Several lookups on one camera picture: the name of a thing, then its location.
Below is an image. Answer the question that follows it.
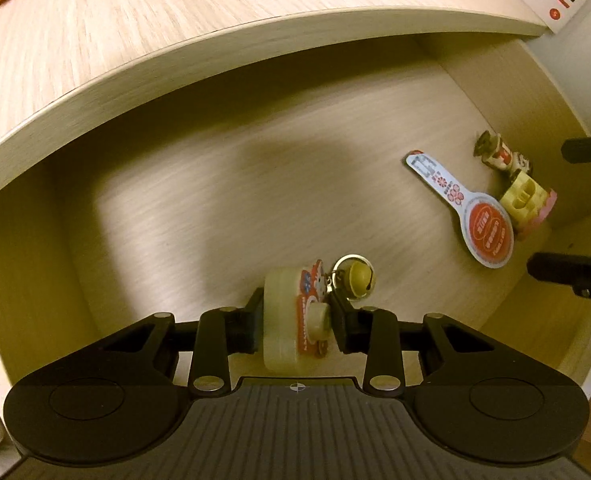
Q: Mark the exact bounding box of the yellow and pink toy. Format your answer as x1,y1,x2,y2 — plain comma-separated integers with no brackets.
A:
498,170,559,240

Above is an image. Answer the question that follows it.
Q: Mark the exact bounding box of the white desk drawer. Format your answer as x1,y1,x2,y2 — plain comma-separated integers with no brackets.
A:
0,32,591,406

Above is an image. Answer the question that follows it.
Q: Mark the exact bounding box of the paddle shaped printed fan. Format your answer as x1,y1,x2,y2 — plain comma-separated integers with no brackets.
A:
405,149,515,270

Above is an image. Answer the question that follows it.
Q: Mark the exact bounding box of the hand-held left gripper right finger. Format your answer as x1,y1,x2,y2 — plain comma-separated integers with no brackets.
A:
328,295,494,397

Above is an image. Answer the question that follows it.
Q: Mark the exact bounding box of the small red white figurine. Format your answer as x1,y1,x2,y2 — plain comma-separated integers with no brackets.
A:
475,130,534,177

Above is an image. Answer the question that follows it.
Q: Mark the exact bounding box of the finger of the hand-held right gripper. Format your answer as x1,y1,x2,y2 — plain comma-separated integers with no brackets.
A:
527,252,591,359
561,130,591,165

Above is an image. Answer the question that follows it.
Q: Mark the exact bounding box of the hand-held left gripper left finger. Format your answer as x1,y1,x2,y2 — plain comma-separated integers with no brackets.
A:
100,287,266,397

